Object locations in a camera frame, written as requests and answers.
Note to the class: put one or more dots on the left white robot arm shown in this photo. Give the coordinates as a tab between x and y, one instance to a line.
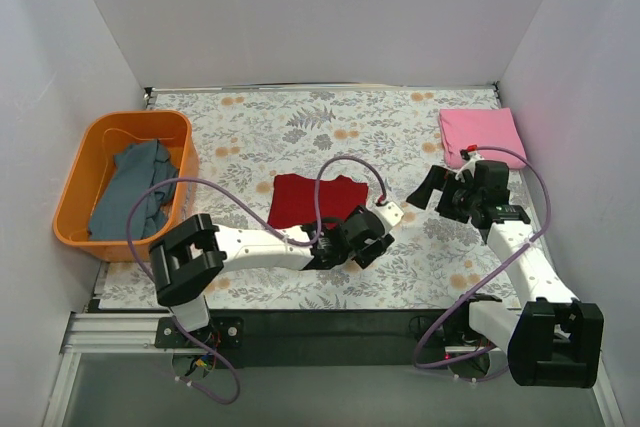
189	257

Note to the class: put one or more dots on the red t shirt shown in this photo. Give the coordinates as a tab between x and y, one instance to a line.
293	199

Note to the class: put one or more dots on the grey blue t shirt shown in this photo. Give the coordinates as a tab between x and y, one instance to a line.
117	216

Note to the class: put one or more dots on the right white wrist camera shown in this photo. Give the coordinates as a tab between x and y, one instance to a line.
470	157

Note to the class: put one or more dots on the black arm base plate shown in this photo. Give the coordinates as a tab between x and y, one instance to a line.
294	338

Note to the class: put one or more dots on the orange plastic tub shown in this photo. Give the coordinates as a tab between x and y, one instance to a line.
94	167

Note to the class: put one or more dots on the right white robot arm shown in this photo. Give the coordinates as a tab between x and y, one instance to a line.
555	340

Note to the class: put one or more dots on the floral table cloth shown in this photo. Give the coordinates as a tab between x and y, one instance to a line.
386	139

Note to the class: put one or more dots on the folded pink t shirt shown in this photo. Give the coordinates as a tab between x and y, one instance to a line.
461	128

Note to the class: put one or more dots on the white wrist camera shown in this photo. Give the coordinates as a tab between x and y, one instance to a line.
470	157
389	213

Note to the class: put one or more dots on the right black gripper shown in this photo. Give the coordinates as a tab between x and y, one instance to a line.
447	195

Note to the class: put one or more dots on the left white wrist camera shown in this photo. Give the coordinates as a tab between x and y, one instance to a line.
389	213

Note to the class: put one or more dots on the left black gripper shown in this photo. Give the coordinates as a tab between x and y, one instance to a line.
368	235

